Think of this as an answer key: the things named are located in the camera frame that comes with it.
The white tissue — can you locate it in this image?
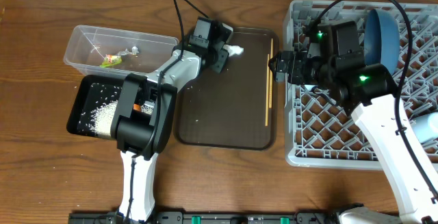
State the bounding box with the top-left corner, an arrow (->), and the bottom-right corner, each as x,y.
224,45 -> 244,57

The wooden chopstick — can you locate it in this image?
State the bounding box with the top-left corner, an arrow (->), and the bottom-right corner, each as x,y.
265,54 -> 270,127
268,38 -> 274,109

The dark blue plate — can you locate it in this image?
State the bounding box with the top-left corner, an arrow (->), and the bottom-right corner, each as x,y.
364,10 -> 400,74

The orange carrot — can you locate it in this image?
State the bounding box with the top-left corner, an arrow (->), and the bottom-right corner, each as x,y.
133,104 -> 141,111

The yellow snack wrapper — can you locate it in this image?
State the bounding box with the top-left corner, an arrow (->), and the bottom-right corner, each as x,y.
100,55 -> 123,68

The white rice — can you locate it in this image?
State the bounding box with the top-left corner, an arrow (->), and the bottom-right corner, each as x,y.
77,83 -> 155,139

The light blue cup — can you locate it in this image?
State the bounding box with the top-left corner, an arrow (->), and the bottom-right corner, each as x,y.
410,112 -> 437,144

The foil wrapper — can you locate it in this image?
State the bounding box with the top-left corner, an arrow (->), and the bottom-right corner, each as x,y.
117,47 -> 139,56

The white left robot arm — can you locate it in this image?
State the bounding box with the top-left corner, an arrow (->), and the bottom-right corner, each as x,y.
110,17 -> 233,223

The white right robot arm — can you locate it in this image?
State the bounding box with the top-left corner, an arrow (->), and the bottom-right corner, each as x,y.
268,21 -> 437,223

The grey dishwasher rack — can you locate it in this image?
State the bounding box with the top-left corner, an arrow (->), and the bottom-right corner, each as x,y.
283,0 -> 437,170

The black waste tray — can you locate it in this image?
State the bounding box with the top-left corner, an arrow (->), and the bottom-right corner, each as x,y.
66,73 -> 157,142

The brown serving tray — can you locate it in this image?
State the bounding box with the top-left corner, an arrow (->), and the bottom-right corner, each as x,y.
174,27 -> 279,151

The clear plastic bin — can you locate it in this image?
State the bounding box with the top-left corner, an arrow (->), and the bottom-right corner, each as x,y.
64,25 -> 179,79

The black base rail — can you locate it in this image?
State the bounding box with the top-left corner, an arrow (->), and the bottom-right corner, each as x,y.
68,212 -> 339,224

